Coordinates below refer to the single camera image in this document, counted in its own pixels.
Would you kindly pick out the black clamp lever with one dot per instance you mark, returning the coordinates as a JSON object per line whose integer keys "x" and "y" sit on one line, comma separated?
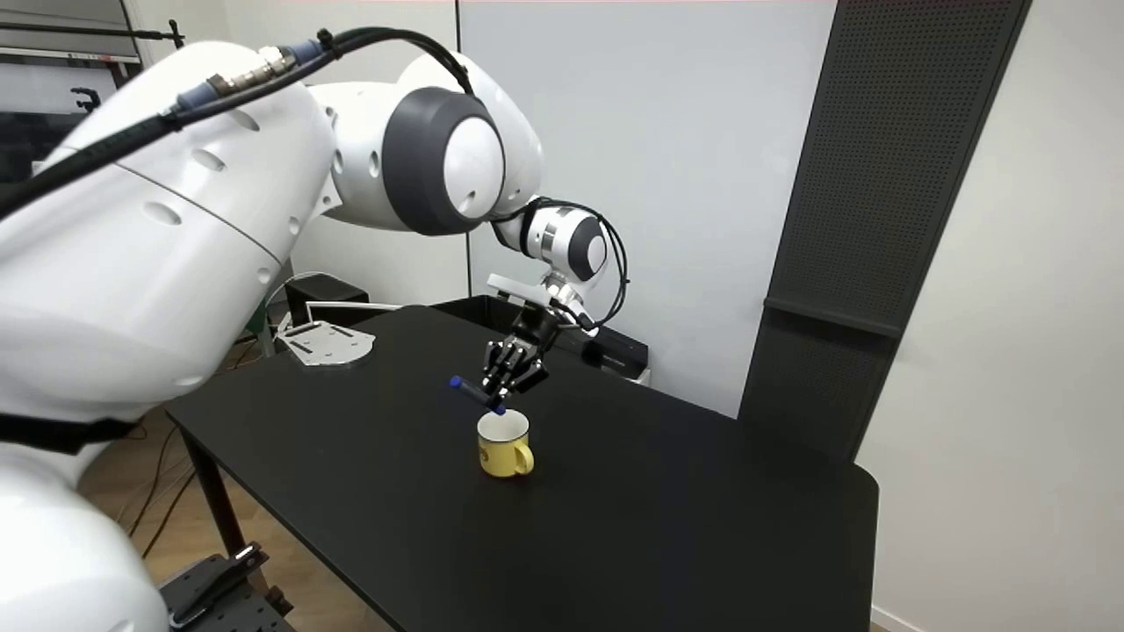
{"x": 223, "y": 581}

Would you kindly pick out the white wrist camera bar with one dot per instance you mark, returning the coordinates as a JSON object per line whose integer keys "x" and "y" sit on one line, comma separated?
{"x": 521, "y": 295}

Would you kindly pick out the black box with white bar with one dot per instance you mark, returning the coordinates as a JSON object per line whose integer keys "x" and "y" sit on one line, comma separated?
{"x": 322, "y": 292}

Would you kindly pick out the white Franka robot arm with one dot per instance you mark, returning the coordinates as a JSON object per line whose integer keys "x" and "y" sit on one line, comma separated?
{"x": 177, "y": 257}

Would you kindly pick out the small black box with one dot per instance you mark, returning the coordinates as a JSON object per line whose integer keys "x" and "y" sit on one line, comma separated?
{"x": 619, "y": 351}

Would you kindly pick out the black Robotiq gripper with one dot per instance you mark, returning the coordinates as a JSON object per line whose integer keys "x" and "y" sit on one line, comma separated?
{"x": 536, "y": 337}

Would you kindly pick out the black table leg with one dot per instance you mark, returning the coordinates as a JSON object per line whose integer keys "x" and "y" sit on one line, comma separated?
{"x": 216, "y": 491}

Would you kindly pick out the grey metal breadboard plate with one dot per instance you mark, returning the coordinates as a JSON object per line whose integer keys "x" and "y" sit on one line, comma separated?
{"x": 251, "y": 609}

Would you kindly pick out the yellow cup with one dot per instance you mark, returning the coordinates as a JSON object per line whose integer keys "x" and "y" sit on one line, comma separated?
{"x": 502, "y": 448}

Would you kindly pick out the black acoustic panel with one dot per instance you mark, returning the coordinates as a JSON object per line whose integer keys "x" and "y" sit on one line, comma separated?
{"x": 874, "y": 221}

